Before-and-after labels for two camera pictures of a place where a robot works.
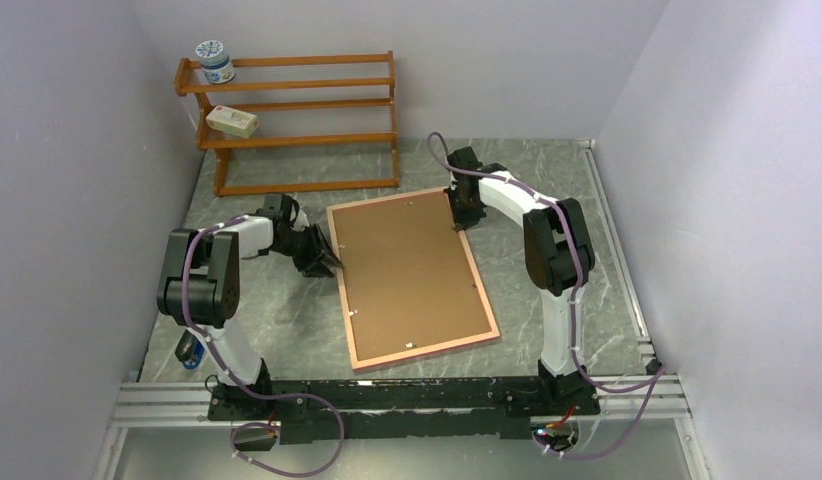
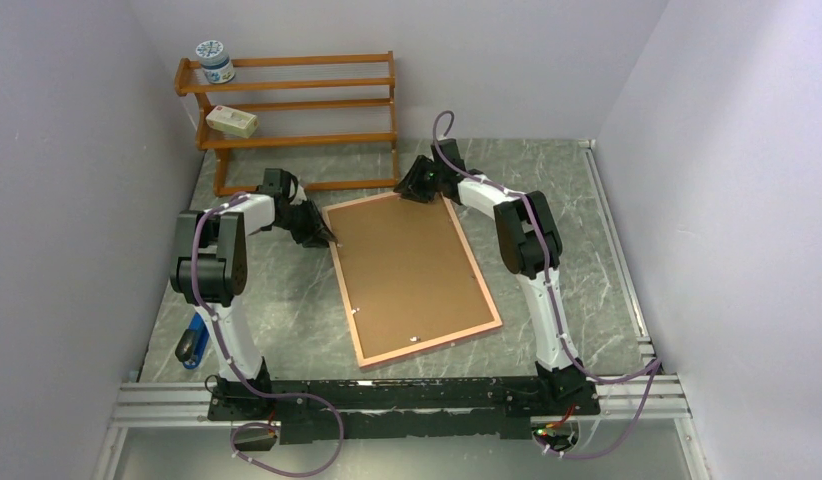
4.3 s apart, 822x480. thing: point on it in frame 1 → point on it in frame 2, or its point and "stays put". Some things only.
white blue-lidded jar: [216, 64] stays put
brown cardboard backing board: [409, 278] stays put
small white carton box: [233, 121] stays put
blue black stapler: [189, 350] stays put
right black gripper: [461, 222] → [409, 187]
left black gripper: [310, 265] → [317, 233]
